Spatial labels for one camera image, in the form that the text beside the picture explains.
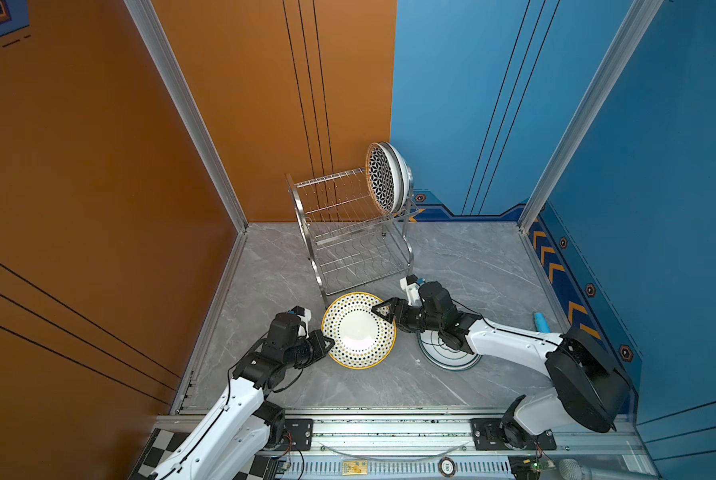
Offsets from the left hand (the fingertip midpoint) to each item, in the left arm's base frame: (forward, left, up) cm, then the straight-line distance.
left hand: (336, 339), depth 80 cm
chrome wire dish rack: (+39, -2, -5) cm, 40 cm away
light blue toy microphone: (+9, -62, -8) cm, 63 cm away
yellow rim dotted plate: (+1, -7, -1) cm, 7 cm away
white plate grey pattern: (-1, -29, -6) cm, 30 cm away
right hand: (+6, -10, +3) cm, 12 cm away
